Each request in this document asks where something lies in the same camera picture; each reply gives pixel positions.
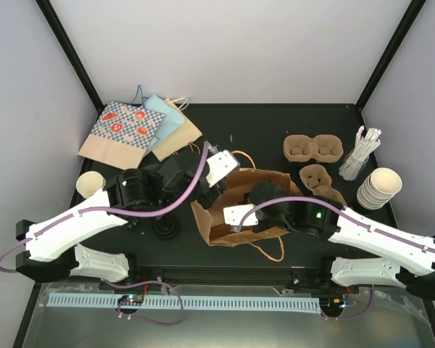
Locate brown paper bag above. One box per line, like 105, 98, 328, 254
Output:
191, 165, 303, 262

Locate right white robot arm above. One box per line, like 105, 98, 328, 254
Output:
245, 180, 435, 301

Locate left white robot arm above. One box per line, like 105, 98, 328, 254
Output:
15, 151, 239, 289

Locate near black lid stack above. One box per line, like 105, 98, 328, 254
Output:
153, 215, 179, 240

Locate near pulp cup carrier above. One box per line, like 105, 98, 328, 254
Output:
299, 164, 347, 206

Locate pulp cup carrier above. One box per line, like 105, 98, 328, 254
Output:
283, 134, 344, 163
299, 164, 347, 206

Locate tan paper bag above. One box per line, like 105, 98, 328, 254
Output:
152, 98, 202, 161

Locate far pulp cup carrier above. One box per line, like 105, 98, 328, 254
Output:
283, 134, 344, 163

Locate blue checkered paper bag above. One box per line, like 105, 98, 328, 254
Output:
78, 101, 165, 170

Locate light blue paper bag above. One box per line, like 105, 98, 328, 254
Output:
131, 85, 185, 154

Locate right paper cup stack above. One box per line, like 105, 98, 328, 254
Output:
356, 167, 402, 210

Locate paper cup stack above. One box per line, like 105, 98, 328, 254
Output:
75, 171, 106, 199
356, 167, 402, 210

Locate white straws in holder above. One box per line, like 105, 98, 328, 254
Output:
339, 126, 381, 181

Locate left paper cup stack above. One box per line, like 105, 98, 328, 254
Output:
75, 171, 106, 199

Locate small circuit board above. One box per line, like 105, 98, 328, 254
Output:
117, 294, 144, 306

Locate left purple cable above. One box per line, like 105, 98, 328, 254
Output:
0, 141, 218, 273

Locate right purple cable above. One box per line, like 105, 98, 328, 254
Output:
235, 195, 435, 260

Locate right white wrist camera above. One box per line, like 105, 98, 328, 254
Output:
223, 204, 258, 232

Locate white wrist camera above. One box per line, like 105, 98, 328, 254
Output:
206, 150, 240, 188
223, 204, 258, 232

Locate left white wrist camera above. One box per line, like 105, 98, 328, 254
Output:
206, 150, 240, 188

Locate front purple cable loop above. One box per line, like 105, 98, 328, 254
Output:
115, 281, 186, 326

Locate light blue cable duct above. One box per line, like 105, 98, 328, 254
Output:
46, 293, 320, 314

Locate right black frame post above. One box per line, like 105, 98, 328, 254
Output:
355, 0, 427, 111

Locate black frame post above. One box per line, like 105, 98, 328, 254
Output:
355, 0, 427, 111
35, 0, 104, 114

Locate left black frame post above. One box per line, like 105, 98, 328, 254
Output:
35, 0, 104, 114

